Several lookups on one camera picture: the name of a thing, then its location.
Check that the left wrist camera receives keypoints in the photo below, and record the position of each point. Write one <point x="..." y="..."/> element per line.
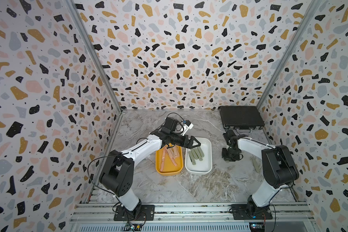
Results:
<point x="187" y="125"/>

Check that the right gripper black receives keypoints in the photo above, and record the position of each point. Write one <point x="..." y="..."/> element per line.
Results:
<point x="234" y="158"/>

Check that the pink folding knife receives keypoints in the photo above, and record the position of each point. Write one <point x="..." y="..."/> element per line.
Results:
<point x="171" y="154"/>

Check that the aluminium mounting rail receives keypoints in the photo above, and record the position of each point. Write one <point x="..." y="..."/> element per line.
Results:
<point x="196" y="217"/>

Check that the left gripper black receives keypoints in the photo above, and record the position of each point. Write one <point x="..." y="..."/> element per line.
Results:
<point x="184" y="144"/>

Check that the yellow storage box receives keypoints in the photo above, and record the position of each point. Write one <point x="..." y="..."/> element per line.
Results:
<point x="169" y="168"/>

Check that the long pink fruit knife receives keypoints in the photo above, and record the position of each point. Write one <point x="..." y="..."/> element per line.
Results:
<point x="162" y="160"/>

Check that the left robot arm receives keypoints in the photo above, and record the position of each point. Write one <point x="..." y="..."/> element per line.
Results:
<point x="117" y="173"/>

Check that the white storage box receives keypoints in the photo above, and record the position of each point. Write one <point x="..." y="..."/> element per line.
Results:
<point x="198" y="161"/>

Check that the pink folding knife angled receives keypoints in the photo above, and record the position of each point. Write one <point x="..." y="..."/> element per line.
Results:
<point x="176" y="152"/>

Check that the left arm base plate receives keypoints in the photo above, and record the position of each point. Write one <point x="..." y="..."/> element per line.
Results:
<point x="140" y="213"/>

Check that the circuit board with wires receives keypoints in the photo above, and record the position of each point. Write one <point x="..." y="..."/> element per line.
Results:
<point x="132" y="227"/>

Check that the black carrying case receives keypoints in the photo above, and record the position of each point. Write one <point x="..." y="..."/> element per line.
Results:
<point x="241" y="117"/>

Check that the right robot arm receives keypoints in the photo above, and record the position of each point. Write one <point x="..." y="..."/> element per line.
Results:
<point x="278" y="168"/>

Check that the green folding knife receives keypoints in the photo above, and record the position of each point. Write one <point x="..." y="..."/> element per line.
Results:
<point x="194" y="154"/>
<point x="200" y="152"/>
<point x="200" y="159"/>
<point x="192" y="159"/>
<point x="257" y="164"/>

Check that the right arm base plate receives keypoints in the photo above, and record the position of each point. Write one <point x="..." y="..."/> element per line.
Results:
<point x="248" y="212"/>

